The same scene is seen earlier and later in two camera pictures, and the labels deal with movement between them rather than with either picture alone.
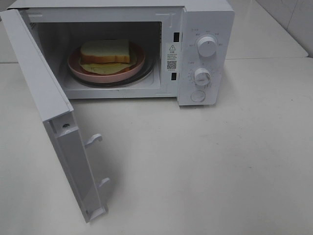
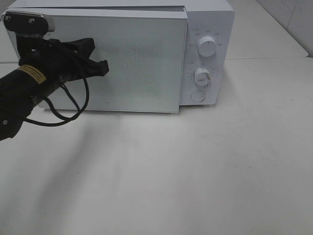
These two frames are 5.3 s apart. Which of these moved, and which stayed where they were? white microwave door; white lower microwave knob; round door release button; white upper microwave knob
Moved: white microwave door
Stayed: white upper microwave knob; round door release button; white lower microwave knob
